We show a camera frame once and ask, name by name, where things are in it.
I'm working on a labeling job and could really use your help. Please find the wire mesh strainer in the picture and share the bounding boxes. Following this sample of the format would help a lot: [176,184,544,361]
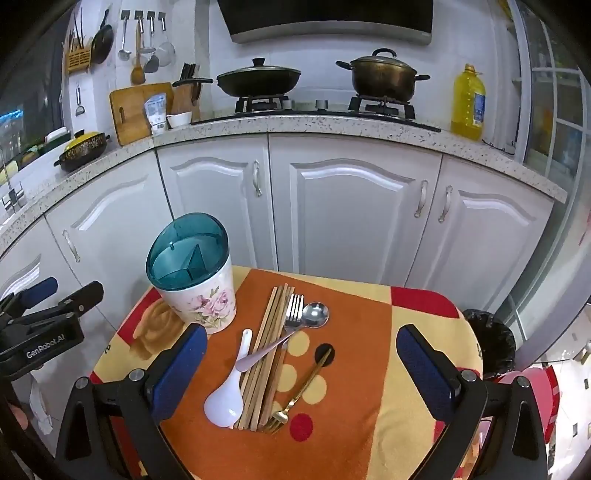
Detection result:
[154,21,177,66]

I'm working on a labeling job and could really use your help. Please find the wooden knife block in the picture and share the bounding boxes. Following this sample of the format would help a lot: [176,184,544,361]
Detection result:
[172,62,202,121]

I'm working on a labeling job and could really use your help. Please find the floral utensil holder teal lid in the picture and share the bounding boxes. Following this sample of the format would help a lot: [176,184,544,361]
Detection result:
[146,213,238,335]

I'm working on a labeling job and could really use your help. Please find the steel skimmer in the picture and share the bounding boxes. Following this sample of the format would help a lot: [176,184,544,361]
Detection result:
[139,21,158,54]

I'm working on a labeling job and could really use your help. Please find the yellow cooking oil bottle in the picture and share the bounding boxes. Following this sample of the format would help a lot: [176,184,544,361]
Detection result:
[451,64,486,141]

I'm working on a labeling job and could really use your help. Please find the pink printed bag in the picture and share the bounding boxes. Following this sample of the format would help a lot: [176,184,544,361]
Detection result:
[478,364,560,462]

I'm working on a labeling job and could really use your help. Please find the black range hood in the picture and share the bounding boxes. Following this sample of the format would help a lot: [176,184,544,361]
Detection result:
[217,0,435,46]

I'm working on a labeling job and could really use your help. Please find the steel fork pink handle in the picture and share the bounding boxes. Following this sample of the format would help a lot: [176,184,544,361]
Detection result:
[276,294,305,358]

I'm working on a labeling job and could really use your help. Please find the bronze stock pot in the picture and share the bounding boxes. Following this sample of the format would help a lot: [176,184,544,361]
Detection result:
[336,48,431,103]

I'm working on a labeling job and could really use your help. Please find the dark wok lid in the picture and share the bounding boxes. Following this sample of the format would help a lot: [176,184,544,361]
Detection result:
[219,58,301,77]

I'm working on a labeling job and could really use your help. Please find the black wok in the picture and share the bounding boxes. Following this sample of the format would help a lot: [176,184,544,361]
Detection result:
[173,58,302,99]

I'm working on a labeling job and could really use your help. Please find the white soup spoon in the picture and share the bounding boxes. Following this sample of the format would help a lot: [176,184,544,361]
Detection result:
[204,329,253,428]

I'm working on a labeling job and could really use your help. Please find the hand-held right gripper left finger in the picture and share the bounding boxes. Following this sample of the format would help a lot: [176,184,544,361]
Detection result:
[54,323,208,480]

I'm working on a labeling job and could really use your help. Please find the glass pot lid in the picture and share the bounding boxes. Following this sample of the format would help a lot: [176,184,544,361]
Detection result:
[350,48,408,68]

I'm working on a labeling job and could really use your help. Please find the steel ladle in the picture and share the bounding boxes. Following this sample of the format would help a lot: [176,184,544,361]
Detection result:
[117,18,132,61]

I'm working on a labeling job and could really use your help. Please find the black casserole yellow lid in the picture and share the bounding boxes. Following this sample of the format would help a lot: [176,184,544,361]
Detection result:
[53,130,112,172]

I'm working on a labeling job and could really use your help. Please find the black hanging frying pan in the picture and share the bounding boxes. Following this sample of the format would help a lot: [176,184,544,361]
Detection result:
[90,8,114,65]

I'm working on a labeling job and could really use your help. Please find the wooden cutting board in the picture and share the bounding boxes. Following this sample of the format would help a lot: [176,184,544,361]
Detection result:
[109,82,175,147]

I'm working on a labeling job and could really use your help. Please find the trash bin with black bag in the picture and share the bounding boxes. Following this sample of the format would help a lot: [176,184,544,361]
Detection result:
[462,308,517,377]

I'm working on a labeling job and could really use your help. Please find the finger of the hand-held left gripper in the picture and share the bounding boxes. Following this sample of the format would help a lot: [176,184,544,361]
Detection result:
[14,281,105,330]
[0,277,59,319]

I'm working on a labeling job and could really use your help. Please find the steel spoon pink handle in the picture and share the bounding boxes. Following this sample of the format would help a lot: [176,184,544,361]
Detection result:
[235,302,330,371]

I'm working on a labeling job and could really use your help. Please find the person's left hand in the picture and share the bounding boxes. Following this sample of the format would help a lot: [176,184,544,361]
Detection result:
[8,405,32,432]

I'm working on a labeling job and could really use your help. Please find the glass door white frame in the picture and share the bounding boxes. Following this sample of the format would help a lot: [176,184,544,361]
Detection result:
[505,0,591,195]

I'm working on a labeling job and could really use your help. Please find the bamboo wall chopstick holder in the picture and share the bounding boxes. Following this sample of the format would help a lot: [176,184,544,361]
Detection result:
[65,9,93,72]

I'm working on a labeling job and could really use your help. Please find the steel sink faucet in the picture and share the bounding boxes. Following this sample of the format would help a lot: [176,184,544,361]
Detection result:
[0,178,26,214]

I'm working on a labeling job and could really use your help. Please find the bundle of wooden chopsticks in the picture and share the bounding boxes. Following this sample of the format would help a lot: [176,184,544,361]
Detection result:
[235,284,295,432]

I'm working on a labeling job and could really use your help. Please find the wooden spatula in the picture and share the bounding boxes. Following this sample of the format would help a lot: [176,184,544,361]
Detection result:
[130,21,147,86]

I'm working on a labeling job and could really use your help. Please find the orange yellow printed blanket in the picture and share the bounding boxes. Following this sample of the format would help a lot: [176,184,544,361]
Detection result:
[90,265,485,480]

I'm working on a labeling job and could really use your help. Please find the white blue pouch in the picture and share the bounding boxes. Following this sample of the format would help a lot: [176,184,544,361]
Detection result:
[144,92,168,136]

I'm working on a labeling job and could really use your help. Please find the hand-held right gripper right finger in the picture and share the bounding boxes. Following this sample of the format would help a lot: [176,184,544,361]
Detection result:
[396,324,550,480]

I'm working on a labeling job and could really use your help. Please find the dark kitchen window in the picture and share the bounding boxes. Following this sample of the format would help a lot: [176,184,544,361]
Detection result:
[0,14,79,155]

